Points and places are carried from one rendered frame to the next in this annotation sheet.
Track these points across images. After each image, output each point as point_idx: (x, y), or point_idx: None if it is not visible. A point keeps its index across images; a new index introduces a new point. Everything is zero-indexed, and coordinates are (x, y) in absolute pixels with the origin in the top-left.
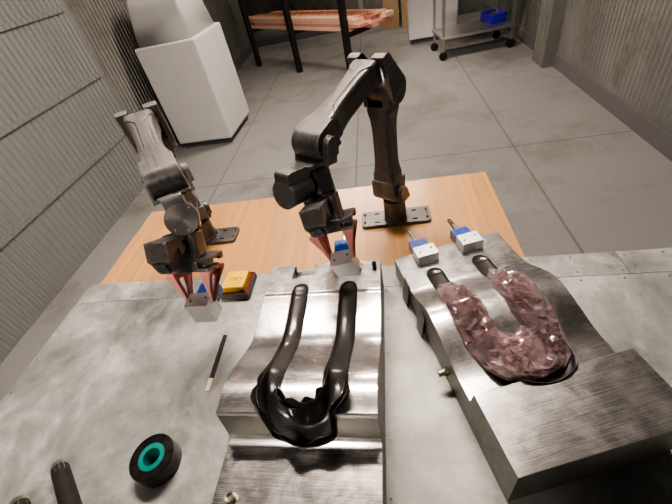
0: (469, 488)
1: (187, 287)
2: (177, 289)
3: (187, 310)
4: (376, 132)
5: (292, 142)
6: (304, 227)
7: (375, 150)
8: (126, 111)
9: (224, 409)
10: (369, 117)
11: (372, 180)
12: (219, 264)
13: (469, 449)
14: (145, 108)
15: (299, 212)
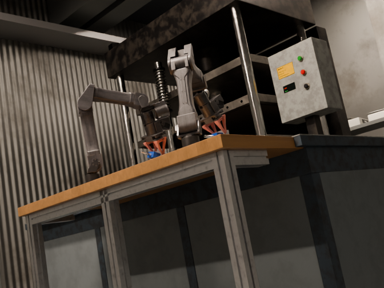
0: None
1: (222, 127)
2: (225, 123)
3: (228, 132)
4: (94, 125)
5: (147, 97)
6: (170, 122)
7: (96, 135)
8: (184, 46)
9: None
10: (92, 116)
11: (101, 154)
12: (203, 125)
13: None
14: (176, 50)
15: (168, 116)
